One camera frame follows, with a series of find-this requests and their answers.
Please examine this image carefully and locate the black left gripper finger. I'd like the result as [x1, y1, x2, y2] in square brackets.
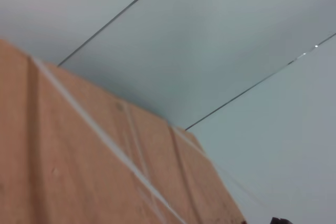
[270, 216, 292, 224]

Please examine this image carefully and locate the brown cardboard box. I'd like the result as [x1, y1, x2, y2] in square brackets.
[0, 39, 247, 224]

